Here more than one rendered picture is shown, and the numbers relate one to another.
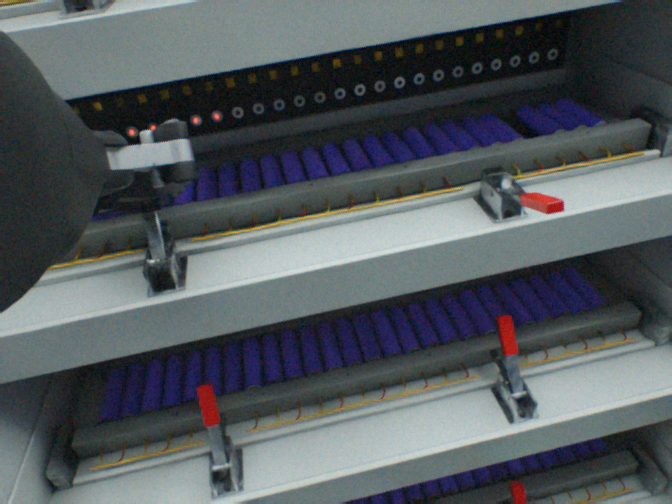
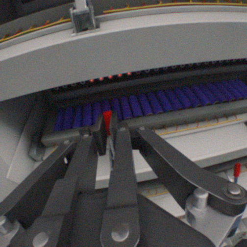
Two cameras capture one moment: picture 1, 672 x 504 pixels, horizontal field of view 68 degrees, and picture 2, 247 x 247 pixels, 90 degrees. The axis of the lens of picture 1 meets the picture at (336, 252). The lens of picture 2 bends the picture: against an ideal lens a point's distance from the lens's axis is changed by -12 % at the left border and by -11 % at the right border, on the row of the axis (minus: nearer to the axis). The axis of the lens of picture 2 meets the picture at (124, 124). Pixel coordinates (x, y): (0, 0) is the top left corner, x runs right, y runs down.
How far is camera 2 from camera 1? 0.22 m
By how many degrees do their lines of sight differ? 13
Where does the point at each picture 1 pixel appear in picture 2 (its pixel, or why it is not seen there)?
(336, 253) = (195, 152)
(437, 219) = (234, 135)
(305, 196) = (177, 119)
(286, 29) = (205, 45)
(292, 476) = not seen: hidden behind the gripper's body
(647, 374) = not seen: outside the picture
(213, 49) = (162, 54)
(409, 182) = (219, 114)
